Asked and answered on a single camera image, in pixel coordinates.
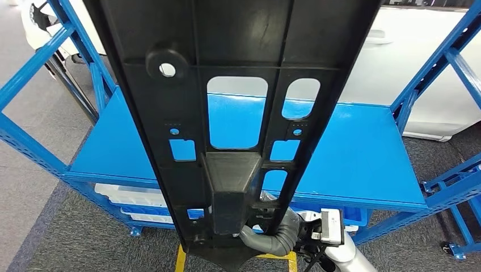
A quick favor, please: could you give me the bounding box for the white car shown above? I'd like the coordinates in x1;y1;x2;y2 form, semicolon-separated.
20;0;481;143

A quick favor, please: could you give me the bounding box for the blue plastic crate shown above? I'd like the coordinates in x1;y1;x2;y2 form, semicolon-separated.
289;205;369;228
119;203;205;220

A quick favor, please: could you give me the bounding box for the black plastic frame part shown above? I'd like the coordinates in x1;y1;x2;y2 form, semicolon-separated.
83;0;382;272

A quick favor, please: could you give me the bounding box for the blue metal shelf rack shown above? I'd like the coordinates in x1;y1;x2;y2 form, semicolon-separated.
420;152;481;262
0;0;481;247

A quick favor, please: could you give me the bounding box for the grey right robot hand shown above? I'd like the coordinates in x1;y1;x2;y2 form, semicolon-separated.
238;190;282;258

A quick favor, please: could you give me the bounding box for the dark metal pole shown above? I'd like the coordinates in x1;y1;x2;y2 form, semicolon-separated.
44;52;99;125

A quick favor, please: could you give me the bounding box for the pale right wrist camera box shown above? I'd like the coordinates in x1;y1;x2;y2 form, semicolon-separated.
320;208;345;247

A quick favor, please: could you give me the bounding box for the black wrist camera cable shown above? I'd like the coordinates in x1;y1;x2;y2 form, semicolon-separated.
302;245;328;272

